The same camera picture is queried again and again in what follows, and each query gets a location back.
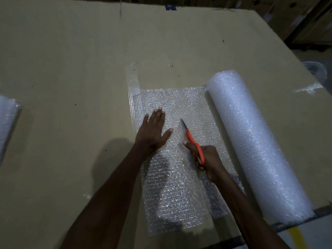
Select person's right hand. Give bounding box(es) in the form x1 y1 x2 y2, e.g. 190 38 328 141
183 140 229 183

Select person's left hand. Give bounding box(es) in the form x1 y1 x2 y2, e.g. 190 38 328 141
135 107 174 153

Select orange handled scissors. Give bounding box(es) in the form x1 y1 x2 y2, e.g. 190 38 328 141
181 118 206 166

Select clear bubble wrap sheet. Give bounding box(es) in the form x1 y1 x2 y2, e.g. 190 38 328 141
132 87 245 235

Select person's right forearm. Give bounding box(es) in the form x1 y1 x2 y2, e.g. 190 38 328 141
207 169 286 249

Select person's left forearm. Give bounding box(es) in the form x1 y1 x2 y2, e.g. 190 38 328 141
60 142 156 249

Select clear tape strip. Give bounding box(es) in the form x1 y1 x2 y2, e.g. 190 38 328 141
126 63 142 131

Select large bubble wrap roll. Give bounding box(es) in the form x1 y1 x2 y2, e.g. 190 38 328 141
206 70 316 226

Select large brown cardboard sheet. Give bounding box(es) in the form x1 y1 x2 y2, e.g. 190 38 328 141
0 0 332 249

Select crumpled clear tape piece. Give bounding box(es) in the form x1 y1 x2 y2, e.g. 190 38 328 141
293 82 324 95

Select small bubble wrap roll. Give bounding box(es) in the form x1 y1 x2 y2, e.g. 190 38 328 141
0 95 23 164

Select yellow strap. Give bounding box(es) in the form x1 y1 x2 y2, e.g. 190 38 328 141
286 225 308 249

